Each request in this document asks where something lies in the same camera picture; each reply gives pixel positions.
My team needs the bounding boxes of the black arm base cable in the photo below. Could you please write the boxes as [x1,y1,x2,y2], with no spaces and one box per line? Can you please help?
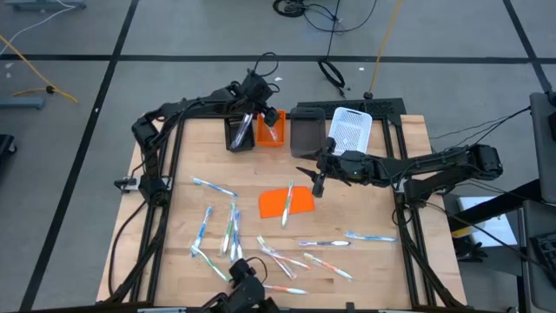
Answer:
[107,202,149,299]

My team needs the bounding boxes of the orange plastic basket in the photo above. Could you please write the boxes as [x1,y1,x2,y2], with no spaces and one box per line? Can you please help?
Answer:
[255,109,288,148]

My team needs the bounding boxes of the black keyboard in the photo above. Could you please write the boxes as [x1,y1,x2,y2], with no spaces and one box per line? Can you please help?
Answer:
[530,231,556,279]

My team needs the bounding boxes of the black perforated plate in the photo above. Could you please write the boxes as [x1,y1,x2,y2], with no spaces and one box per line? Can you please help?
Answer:
[296,97,407,117]

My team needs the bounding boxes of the black floor cable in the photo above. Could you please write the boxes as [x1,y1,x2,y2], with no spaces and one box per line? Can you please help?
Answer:
[302,0,379,34]

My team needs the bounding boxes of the black diagonal bar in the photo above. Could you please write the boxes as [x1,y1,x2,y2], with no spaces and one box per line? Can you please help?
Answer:
[447,177,544,232]

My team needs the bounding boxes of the orange hanging cable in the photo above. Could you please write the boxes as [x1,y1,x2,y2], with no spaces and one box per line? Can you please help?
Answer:
[363,0,404,101]

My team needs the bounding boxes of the white floor cable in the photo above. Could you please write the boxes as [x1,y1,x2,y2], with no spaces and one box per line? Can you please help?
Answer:
[0,0,78,56]

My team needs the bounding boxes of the grey cabinet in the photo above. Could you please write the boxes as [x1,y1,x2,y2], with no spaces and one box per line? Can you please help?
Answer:
[528,90,556,205]

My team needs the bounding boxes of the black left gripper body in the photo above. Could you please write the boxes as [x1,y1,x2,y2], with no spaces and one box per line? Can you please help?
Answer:
[237,69,274,110]

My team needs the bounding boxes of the grey-blue furniture leg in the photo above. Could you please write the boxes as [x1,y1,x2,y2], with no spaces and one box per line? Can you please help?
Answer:
[0,96,46,110]

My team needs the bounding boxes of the orange toothbrush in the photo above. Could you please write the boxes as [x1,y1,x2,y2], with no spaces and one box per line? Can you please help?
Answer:
[255,235,298,280]
[259,246,313,271]
[263,284,308,296]
[302,252,354,281]

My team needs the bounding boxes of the black cable coil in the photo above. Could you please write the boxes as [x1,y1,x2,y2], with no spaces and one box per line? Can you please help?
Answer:
[316,0,348,99]
[272,0,308,19]

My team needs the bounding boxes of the black wheeled object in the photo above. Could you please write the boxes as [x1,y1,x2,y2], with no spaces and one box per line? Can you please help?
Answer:
[0,133,18,158]

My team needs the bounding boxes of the grey plastic bin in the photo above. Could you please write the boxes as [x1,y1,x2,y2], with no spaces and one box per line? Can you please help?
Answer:
[289,107,328,159]

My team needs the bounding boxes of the black power cable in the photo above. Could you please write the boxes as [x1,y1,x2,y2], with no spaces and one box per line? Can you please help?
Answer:
[428,105,532,170]
[425,200,556,288]

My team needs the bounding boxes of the grey desk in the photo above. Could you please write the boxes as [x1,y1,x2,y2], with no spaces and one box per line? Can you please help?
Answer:
[519,199,556,313]

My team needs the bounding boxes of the white perforated basket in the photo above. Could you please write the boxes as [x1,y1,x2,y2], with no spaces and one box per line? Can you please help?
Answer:
[326,106,374,154]

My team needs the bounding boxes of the black plastic basket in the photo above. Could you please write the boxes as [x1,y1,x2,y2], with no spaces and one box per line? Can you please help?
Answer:
[223,113,256,153]

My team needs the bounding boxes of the purple toothbrush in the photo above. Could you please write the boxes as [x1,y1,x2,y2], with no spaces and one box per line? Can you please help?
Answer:
[234,210,245,266]
[229,111,255,151]
[298,239,353,248]

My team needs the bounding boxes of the orange flat mat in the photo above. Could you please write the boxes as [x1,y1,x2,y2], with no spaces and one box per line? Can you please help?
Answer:
[259,185,316,219]

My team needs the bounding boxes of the black glove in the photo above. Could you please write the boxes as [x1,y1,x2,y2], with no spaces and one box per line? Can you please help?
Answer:
[454,237,490,263]

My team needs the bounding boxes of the yellow floor cable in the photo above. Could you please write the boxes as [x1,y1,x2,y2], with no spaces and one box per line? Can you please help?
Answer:
[0,34,80,104]

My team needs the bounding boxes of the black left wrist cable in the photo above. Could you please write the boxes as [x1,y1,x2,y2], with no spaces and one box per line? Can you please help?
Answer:
[253,51,281,95]

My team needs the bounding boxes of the blue toothbrush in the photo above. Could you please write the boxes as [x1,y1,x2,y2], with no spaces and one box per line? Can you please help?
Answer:
[189,205,215,258]
[345,231,399,243]
[228,209,240,265]
[192,176,239,198]

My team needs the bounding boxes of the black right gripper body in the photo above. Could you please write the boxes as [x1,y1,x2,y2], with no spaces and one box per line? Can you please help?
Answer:
[312,137,375,199]

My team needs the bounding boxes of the white box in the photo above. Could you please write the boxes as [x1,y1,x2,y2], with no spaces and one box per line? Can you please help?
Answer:
[455,196,519,248]

